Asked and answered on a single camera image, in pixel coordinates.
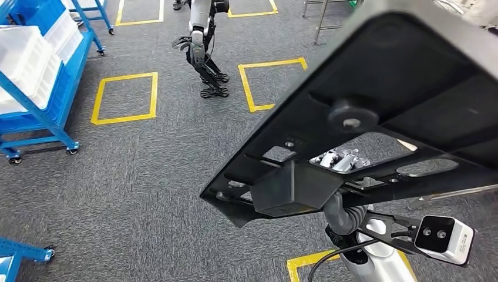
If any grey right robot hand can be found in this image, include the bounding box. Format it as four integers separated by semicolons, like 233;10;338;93
309;147;371;236

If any black plastic panel part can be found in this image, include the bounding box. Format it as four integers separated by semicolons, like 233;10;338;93
199;0;498;229

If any yellow floor tape square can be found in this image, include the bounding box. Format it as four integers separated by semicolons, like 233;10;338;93
286;249;419;282

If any blue plastic bin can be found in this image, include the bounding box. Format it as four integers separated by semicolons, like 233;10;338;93
8;0;68;37
36;32;95;132

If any white plastic bin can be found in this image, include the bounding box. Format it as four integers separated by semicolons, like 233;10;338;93
0;54;64;117
43;9;85;65
0;25;55;105

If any black camera cable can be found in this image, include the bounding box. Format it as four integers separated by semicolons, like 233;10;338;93
307;237;381;282

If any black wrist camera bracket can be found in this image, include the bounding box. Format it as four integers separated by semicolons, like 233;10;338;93
357;210;423;258

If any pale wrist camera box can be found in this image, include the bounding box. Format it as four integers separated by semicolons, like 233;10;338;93
413;215;476;267

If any steel table frame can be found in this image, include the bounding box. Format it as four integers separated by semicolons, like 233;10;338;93
301;0;365;46

